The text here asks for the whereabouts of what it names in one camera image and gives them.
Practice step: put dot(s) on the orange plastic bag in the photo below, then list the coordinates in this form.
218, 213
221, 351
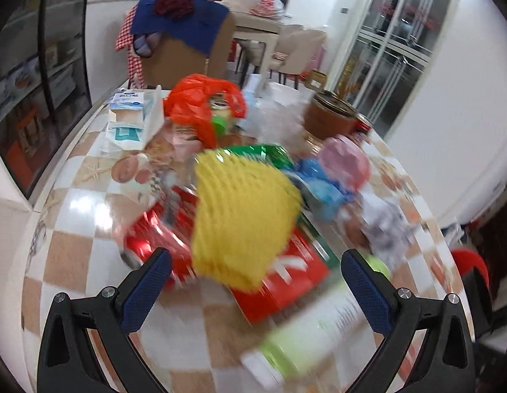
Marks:
188, 102

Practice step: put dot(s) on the dark red knitted cloth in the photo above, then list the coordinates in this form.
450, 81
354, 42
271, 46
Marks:
173, 4

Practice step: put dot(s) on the crushed red soda can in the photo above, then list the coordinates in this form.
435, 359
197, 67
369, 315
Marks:
155, 237

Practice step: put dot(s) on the blue plastic bag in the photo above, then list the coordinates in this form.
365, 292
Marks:
323, 192

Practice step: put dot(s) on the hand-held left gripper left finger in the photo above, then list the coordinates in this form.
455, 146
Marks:
149, 290

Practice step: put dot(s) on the yellow foam fruit net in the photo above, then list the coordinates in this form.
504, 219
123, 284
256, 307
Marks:
241, 221

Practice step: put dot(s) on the white and green bottle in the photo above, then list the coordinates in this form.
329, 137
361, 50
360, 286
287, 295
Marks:
310, 335

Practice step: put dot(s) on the white crumpled plastic wrap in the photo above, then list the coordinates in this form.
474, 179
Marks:
278, 118

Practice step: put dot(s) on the crushed green soda can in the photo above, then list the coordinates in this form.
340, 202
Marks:
273, 153

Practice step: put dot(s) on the red cartoon face can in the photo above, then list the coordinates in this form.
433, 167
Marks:
361, 125

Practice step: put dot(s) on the blue cloth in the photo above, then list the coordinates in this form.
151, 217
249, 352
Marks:
196, 22

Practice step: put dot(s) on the beige dining chair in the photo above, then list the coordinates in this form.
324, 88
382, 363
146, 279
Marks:
257, 53
298, 49

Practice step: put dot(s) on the red packet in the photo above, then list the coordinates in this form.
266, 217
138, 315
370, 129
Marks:
294, 282

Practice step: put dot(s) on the glass display cabinet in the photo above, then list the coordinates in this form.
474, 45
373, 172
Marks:
32, 73

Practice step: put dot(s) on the pink plastic bag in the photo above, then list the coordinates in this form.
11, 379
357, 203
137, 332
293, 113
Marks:
345, 163

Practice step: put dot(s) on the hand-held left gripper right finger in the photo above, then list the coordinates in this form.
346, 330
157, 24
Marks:
366, 290

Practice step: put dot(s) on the small cardboard box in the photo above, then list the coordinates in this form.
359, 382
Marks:
316, 80

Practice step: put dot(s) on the small green lidded container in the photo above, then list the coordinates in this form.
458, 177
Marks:
219, 123

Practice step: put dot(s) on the white counter cabinet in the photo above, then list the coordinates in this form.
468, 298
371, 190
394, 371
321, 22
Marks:
110, 28

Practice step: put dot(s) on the brown glass jar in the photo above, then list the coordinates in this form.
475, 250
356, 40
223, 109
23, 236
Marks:
327, 118

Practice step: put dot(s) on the white face mask box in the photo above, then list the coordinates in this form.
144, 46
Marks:
130, 123

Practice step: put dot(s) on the glass sliding door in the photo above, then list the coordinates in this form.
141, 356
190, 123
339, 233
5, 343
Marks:
396, 41

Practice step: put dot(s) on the red plastic stool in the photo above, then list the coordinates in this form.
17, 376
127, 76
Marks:
468, 266

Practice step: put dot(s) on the red checked cloth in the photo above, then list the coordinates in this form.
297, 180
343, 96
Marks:
128, 37

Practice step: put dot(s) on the beige dining table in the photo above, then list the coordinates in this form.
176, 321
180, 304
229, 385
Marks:
257, 24

